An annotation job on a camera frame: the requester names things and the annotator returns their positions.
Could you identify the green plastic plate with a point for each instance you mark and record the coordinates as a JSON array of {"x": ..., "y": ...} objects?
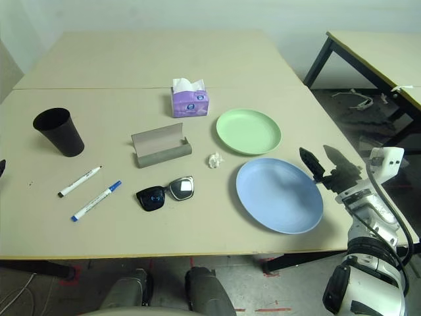
[{"x": 246, "y": 131}]

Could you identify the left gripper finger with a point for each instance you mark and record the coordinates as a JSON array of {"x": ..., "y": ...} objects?
[{"x": 2, "y": 168}]

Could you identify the white plastic floor scrap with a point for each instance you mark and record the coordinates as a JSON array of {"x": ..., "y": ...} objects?
[{"x": 356, "y": 103}]

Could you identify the beige side table black legs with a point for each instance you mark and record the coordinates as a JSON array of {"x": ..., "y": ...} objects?
[{"x": 378, "y": 49}]

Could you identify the purple tissue box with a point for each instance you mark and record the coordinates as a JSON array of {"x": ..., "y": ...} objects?
[{"x": 190, "y": 103}]

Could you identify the beige robot torso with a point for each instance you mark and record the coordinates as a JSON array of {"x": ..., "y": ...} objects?
[{"x": 138, "y": 312}]

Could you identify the black table frame beam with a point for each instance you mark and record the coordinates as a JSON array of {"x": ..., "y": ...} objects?
[
  {"x": 296, "y": 260},
  {"x": 33, "y": 268}
]

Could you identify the black sunglasses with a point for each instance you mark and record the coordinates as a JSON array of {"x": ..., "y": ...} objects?
[{"x": 149, "y": 199}]

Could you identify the grey left robot leg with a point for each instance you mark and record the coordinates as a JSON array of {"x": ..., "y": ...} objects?
[{"x": 128, "y": 289}]

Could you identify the black plastic cup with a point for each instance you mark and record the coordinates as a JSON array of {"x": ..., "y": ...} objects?
[{"x": 62, "y": 138}]

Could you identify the grey right robot leg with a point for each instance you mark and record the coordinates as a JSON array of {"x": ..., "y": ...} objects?
[{"x": 207, "y": 289}]

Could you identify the grey robot leg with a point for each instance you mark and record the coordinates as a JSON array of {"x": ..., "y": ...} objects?
[
  {"x": 128, "y": 289},
  {"x": 207, "y": 289}
]

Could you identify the white paper ball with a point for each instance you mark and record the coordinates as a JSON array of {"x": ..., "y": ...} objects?
[{"x": 214, "y": 160}]

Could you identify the white marker black tip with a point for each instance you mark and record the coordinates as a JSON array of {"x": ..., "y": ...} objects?
[{"x": 79, "y": 182}]

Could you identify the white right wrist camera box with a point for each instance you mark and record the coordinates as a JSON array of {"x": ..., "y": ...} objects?
[{"x": 389, "y": 164}]

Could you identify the blue plastic plate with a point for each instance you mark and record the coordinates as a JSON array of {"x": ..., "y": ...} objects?
[{"x": 276, "y": 197}]

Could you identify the grey glasses case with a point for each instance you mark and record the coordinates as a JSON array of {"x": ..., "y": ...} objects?
[{"x": 161, "y": 155}]

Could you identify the white marker blue cap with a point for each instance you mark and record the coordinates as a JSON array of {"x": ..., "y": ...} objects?
[{"x": 95, "y": 201}]

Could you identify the white tag on side table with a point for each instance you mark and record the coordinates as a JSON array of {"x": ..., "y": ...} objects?
[{"x": 403, "y": 87}]

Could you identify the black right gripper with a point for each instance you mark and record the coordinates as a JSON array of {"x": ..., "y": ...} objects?
[{"x": 342, "y": 181}]

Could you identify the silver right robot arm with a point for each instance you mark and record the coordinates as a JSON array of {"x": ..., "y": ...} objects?
[{"x": 371, "y": 279}]

